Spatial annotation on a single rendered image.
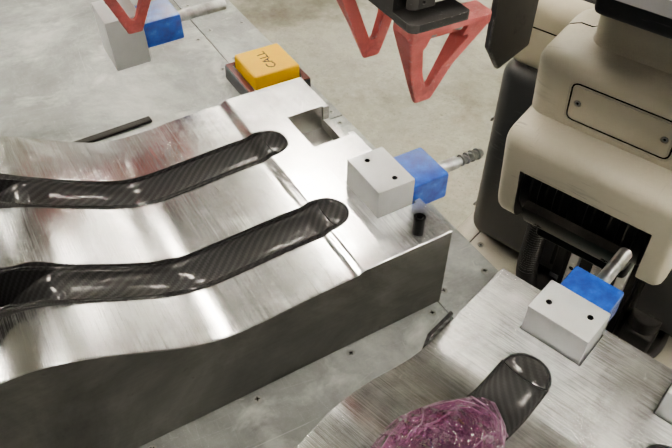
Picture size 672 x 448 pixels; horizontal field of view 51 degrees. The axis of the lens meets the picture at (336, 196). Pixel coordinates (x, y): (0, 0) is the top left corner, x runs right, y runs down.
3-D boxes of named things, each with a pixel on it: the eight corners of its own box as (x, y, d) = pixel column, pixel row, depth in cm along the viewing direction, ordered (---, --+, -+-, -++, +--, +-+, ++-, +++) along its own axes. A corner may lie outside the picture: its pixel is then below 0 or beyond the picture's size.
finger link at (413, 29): (399, 130, 49) (414, 5, 42) (346, 78, 53) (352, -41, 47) (476, 103, 51) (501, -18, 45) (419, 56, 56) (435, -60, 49)
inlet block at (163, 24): (219, 16, 79) (212, -30, 75) (236, 36, 76) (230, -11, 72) (104, 49, 74) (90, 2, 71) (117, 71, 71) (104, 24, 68)
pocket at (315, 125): (327, 133, 73) (327, 104, 70) (354, 162, 69) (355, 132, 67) (288, 147, 71) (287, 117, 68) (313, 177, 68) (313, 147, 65)
